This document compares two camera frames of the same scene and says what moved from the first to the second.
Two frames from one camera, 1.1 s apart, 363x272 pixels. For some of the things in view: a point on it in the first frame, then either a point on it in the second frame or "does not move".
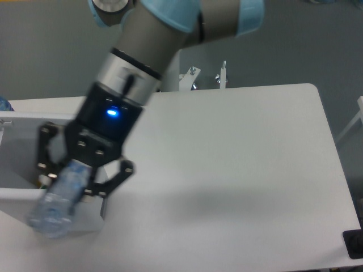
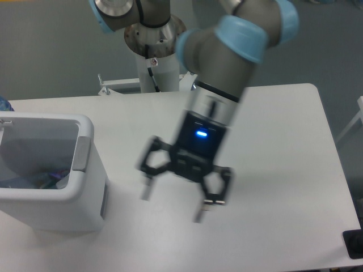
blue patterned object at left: [5, 105] does not move
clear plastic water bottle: [52, 217] to [31, 179]
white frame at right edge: [355, 120] does not move
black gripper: [104, 120] to [199, 139]
